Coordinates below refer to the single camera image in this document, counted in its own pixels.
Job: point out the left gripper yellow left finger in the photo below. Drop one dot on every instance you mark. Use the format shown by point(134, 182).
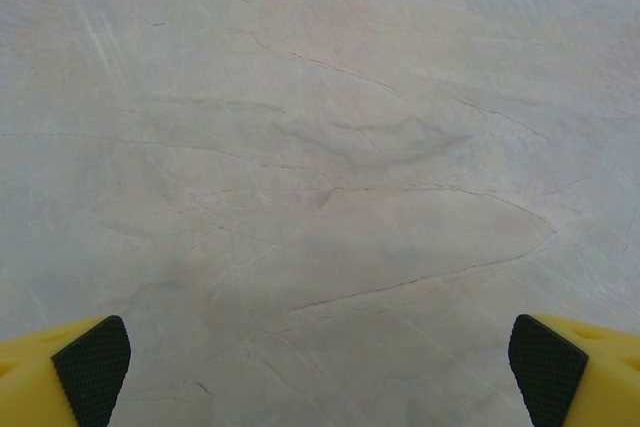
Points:
point(60, 382)

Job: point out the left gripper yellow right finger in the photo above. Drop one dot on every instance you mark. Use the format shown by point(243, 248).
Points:
point(585, 382)

